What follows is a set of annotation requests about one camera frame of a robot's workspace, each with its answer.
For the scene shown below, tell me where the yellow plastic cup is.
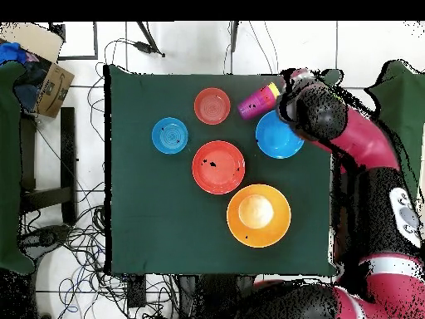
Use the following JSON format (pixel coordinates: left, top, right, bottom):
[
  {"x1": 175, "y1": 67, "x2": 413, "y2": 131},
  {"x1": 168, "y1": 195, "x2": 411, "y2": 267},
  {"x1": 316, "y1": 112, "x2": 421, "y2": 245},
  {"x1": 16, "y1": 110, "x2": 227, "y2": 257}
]
[{"x1": 267, "y1": 81, "x2": 282, "y2": 100}]

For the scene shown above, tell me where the magenta-red plastic cup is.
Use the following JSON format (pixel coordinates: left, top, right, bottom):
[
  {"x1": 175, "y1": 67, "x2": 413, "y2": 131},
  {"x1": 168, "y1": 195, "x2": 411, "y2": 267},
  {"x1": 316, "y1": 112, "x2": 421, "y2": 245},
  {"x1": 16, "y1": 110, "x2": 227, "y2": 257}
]
[{"x1": 263, "y1": 84, "x2": 279, "y2": 106}]

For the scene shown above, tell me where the orange-red plastic cup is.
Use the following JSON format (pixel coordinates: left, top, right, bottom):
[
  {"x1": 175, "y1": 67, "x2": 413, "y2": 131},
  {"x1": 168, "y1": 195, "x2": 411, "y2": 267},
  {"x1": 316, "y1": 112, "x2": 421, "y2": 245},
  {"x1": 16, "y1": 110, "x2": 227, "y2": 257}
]
[{"x1": 258, "y1": 86, "x2": 276, "y2": 110}]

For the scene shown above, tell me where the purple plastic cup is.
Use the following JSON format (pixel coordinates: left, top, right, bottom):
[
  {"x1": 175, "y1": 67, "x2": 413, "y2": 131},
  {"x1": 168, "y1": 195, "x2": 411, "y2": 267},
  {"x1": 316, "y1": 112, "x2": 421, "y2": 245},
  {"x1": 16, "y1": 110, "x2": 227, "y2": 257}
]
[{"x1": 237, "y1": 93, "x2": 268, "y2": 121}]

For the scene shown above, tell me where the large blue plastic bowl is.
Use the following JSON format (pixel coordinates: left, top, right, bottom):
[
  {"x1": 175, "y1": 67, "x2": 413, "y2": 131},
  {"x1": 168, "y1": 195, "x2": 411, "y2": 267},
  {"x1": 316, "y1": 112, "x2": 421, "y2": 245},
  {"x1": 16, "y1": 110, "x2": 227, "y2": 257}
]
[{"x1": 255, "y1": 109, "x2": 305, "y2": 160}]

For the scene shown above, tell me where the small orange-red ringed bowl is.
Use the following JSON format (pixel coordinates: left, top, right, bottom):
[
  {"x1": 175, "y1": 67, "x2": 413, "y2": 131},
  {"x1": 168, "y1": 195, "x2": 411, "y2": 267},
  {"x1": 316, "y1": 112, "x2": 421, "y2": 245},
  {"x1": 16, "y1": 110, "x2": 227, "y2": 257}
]
[{"x1": 193, "y1": 86, "x2": 232, "y2": 126}]

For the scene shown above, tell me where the wide orange-red shallow bowl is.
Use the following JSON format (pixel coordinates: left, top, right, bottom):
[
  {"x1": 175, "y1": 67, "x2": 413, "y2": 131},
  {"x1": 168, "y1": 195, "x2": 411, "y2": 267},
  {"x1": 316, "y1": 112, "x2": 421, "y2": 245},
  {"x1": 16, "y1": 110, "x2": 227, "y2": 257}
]
[{"x1": 191, "y1": 140, "x2": 247, "y2": 195}]

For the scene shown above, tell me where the small blue plastic bowl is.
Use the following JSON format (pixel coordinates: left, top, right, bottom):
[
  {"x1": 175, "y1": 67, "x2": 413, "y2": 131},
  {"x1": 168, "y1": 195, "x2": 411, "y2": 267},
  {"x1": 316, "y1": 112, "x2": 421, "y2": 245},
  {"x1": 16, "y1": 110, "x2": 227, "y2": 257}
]
[{"x1": 151, "y1": 116, "x2": 189, "y2": 155}]

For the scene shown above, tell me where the large orange plastic bowl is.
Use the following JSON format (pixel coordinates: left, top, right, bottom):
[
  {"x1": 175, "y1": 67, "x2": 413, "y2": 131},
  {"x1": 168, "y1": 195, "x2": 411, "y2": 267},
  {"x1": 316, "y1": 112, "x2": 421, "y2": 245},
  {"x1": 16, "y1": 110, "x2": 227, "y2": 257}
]
[{"x1": 226, "y1": 184, "x2": 292, "y2": 248}]

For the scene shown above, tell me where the black tripod leg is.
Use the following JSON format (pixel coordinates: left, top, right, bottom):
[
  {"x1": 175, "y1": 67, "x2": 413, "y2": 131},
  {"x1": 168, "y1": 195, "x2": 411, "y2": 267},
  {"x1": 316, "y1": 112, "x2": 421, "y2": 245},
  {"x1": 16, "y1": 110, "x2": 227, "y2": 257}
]
[
  {"x1": 229, "y1": 21, "x2": 240, "y2": 53},
  {"x1": 135, "y1": 21, "x2": 166, "y2": 58}
]

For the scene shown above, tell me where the green cloth covered table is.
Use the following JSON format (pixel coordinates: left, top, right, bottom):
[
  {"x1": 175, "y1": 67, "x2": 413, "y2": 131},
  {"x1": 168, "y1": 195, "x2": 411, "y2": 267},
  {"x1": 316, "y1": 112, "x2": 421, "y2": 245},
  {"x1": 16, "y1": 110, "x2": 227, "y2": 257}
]
[
  {"x1": 364, "y1": 59, "x2": 425, "y2": 200},
  {"x1": 0, "y1": 61, "x2": 36, "y2": 275}
]

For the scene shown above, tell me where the dark green table cloth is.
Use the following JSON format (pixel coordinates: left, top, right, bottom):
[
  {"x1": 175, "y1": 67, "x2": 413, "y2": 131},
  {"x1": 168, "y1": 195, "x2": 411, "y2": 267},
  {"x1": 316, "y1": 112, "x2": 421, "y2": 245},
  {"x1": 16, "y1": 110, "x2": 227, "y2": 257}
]
[{"x1": 104, "y1": 64, "x2": 343, "y2": 277}]

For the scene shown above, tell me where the brown cardboard box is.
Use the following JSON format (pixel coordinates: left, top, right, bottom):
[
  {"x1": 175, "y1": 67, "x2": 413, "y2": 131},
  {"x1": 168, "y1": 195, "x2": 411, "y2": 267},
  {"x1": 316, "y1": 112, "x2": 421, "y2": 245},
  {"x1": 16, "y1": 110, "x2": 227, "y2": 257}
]
[{"x1": 0, "y1": 22, "x2": 76, "y2": 119}]

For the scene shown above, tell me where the small black power box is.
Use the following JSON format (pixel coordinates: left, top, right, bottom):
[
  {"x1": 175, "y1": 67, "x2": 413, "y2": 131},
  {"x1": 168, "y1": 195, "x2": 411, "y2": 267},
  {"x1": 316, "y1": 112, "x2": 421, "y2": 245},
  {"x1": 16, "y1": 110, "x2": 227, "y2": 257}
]
[{"x1": 127, "y1": 275, "x2": 147, "y2": 308}]

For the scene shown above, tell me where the blue cloth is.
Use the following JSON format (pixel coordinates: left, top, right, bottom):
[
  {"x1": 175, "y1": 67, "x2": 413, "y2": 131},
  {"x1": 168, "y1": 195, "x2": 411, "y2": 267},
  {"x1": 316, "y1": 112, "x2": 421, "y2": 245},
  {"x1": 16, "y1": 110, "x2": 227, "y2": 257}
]
[{"x1": 0, "y1": 42, "x2": 27, "y2": 65}]

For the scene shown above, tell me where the black rounded floor base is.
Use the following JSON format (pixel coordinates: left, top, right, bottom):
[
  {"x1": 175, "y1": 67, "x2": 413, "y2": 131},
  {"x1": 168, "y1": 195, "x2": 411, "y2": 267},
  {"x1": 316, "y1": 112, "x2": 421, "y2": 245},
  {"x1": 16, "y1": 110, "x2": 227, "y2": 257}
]
[{"x1": 19, "y1": 223, "x2": 71, "y2": 255}]

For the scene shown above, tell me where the black metal frame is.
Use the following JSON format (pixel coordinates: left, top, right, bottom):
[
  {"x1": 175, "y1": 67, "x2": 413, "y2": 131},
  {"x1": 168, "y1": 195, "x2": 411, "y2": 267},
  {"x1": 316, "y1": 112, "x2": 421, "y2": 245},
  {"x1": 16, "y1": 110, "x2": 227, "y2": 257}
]
[{"x1": 49, "y1": 21, "x2": 99, "y2": 61}]

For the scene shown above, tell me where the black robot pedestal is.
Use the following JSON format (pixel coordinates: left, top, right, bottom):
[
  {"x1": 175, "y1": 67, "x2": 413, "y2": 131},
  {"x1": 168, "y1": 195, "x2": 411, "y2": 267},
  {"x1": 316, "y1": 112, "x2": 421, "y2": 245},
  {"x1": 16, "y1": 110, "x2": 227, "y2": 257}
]
[{"x1": 178, "y1": 274, "x2": 256, "y2": 319}]

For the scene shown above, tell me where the black chair frame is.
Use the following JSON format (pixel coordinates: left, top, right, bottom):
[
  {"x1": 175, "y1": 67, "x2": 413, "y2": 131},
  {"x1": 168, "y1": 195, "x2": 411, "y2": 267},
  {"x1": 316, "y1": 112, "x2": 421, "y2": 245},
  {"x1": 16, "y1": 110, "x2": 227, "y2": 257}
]
[{"x1": 19, "y1": 106, "x2": 77, "y2": 227}]

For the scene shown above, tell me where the tangle of black cables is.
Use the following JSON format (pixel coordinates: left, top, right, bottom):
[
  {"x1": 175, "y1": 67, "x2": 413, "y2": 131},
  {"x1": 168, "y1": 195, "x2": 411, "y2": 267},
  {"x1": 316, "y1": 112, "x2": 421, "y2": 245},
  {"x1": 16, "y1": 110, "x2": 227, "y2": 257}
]
[{"x1": 19, "y1": 179, "x2": 180, "y2": 319}]

